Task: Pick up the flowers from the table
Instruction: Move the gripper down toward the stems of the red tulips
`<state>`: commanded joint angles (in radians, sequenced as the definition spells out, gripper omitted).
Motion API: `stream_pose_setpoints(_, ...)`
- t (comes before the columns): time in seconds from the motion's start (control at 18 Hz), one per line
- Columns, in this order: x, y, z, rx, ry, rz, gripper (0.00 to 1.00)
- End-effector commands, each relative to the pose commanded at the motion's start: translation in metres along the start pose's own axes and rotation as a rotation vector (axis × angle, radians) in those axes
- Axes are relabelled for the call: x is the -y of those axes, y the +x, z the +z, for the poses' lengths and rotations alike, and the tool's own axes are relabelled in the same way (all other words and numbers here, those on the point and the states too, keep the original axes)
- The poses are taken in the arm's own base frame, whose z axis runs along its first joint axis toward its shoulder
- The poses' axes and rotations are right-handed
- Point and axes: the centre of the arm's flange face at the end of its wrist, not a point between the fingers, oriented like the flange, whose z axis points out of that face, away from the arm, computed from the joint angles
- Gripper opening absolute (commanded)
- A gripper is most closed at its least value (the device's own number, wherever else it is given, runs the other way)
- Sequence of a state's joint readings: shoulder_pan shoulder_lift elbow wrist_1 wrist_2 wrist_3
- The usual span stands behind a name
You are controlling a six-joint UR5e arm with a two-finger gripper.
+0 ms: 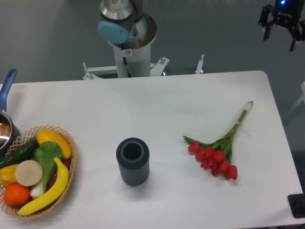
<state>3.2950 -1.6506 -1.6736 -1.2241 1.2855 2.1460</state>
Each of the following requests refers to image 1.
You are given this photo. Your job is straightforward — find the yellow plastic lemon squash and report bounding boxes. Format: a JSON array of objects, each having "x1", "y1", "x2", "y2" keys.
[{"x1": 37, "y1": 129, "x2": 72, "y2": 159}]

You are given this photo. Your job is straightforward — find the dark green plastic cucumber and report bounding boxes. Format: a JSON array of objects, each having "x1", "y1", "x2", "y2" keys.
[{"x1": 0, "y1": 138, "x2": 39, "y2": 168}]

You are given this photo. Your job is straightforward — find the black device at table edge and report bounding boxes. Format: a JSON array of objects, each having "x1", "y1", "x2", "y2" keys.
[{"x1": 287, "y1": 193, "x2": 305, "y2": 219}]

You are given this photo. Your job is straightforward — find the blue handled saucepan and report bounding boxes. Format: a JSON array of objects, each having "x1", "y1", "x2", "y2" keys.
[{"x1": 0, "y1": 69, "x2": 20, "y2": 161}]

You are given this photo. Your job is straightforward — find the dark red plastic vegetable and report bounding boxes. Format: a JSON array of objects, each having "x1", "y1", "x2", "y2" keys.
[{"x1": 48, "y1": 158, "x2": 71, "y2": 189}]

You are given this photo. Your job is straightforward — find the beige round disc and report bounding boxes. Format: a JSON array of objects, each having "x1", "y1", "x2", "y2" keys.
[{"x1": 15, "y1": 160, "x2": 43, "y2": 187}]

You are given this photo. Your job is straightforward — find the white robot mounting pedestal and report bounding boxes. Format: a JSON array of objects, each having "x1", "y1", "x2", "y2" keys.
[{"x1": 82, "y1": 44, "x2": 205, "y2": 81}]

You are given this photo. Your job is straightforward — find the yellow plastic banana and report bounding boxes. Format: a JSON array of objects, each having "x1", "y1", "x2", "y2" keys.
[{"x1": 18, "y1": 157, "x2": 69, "y2": 216}]

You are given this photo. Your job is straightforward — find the orange plastic fruit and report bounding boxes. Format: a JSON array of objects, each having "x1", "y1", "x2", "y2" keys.
[{"x1": 3, "y1": 183, "x2": 30, "y2": 206}]

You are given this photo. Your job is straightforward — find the dark grey ribbed vase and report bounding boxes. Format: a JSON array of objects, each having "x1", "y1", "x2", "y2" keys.
[{"x1": 116, "y1": 137, "x2": 150, "y2": 186}]

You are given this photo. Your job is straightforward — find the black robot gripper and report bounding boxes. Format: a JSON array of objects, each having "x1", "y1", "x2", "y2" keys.
[{"x1": 258, "y1": 0, "x2": 305, "y2": 52}]

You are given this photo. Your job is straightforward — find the white furniture leg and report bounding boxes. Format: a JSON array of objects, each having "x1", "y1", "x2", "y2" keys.
[{"x1": 284, "y1": 82, "x2": 305, "y2": 122}]

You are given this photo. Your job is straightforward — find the red tulip bouquet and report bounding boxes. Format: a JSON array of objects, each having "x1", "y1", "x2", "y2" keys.
[{"x1": 183, "y1": 101, "x2": 253, "y2": 180}]

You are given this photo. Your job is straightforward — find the woven wicker basket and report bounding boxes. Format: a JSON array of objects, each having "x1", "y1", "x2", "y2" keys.
[{"x1": 0, "y1": 125, "x2": 77, "y2": 220}]

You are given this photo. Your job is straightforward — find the yellow plastic bell pepper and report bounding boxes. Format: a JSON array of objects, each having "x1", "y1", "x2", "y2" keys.
[{"x1": 0, "y1": 164, "x2": 19, "y2": 187}]

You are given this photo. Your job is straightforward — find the green plastic bok choy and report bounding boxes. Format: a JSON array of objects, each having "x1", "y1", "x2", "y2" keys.
[{"x1": 30, "y1": 141, "x2": 63, "y2": 198}]

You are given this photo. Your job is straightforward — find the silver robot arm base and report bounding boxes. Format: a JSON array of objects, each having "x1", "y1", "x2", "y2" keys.
[{"x1": 97, "y1": 0, "x2": 157, "y2": 50}]

